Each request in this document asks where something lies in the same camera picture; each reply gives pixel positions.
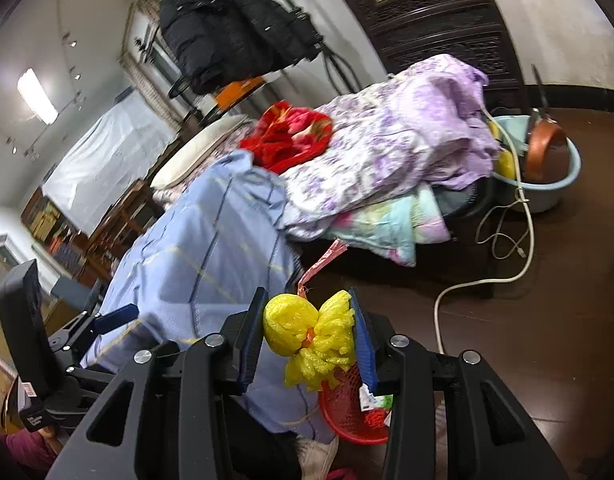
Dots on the red foam net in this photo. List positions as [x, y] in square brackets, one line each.
[377, 417]

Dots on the black padded jacket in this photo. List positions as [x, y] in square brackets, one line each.
[227, 30]

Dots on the black metal bed frame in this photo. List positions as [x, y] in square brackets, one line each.
[337, 67]

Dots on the blue plastic basin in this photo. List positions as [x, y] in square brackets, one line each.
[547, 195]

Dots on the ceiling light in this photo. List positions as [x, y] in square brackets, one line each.
[37, 95]

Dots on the yellow foam net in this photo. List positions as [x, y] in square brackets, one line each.
[292, 325]

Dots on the green snack bag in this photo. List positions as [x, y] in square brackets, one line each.
[374, 401]

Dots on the white shoe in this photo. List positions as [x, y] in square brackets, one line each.
[317, 457]

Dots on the copper frying pan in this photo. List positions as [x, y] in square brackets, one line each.
[544, 152]

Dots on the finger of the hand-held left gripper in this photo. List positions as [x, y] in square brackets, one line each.
[119, 317]
[87, 375]

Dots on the pink plastic bag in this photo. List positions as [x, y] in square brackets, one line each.
[324, 262]

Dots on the pastel quilt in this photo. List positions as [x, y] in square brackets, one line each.
[387, 225]

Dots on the checked beige curtain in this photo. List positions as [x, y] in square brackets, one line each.
[137, 25]

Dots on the orange box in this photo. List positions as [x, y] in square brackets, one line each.
[237, 91]

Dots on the yellow plastic bottle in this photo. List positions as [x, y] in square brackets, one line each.
[507, 165]

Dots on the red patterned blanket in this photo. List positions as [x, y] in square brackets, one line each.
[287, 135]

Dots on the white pillow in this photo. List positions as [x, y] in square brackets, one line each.
[202, 152]

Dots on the white cloth cover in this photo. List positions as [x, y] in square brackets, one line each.
[107, 160]

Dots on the blue checked blanket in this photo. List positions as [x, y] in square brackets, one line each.
[202, 260]

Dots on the person's left forearm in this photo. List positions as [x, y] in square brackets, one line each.
[27, 455]

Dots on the wooden armchair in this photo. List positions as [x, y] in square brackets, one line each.
[132, 215]

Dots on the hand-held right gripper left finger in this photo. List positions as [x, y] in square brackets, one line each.
[252, 345]

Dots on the red plastic basket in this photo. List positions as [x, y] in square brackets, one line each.
[344, 410]

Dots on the carved wooden screen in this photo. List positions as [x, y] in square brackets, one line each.
[437, 35]

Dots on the ceiling track spotlights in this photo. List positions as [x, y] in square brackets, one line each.
[71, 43]

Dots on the person's black trouser leg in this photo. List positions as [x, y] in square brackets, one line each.
[267, 455]

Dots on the purple floral bedsheet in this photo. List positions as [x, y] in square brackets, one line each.
[387, 135]

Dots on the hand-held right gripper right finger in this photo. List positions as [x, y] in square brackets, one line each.
[364, 345]

